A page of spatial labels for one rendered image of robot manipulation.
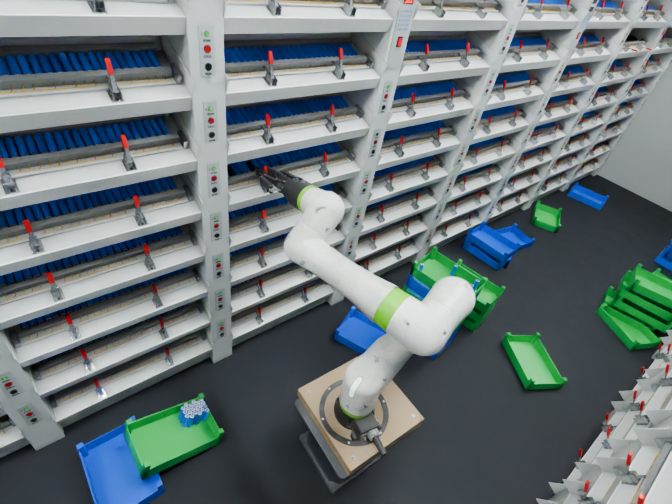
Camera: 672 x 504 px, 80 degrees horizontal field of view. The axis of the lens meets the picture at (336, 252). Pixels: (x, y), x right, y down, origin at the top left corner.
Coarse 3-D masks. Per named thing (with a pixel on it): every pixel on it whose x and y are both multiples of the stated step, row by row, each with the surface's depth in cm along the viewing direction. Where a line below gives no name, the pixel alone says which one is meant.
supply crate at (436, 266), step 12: (432, 252) 203; (432, 264) 202; (444, 264) 203; (456, 264) 197; (420, 276) 191; (432, 276) 195; (444, 276) 197; (456, 276) 198; (468, 276) 196; (480, 288) 188
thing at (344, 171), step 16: (352, 144) 167; (336, 160) 166; (352, 160) 168; (304, 176) 155; (320, 176) 158; (336, 176) 161; (352, 176) 170; (240, 192) 140; (256, 192) 142; (240, 208) 141
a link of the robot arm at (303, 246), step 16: (304, 224) 115; (288, 240) 115; (304, 240) 114; (320, 240) 115; (288, 256) 117; (304, 256) 113; (320, 256) 111; (336, 256) 111; (320, 272) 112; (336, 272) 109; (352, 272) 108; (368, 272) 109; (336, 288) 110; (352, 288) 106; (368, 288) 104; (384, 288) 104; (368, 304) 104
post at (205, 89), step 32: (192, 0) 92; (192, 32) 96; (192, 64) 101; (224, 64) 106; (224, 96) 111; (192, 128) 113; (224, 128) 117; (224, 160) 124; (224, 192) 131; (224, 224) 139; (224, 256) 149; (224, 288) 160; (224, 352) 187
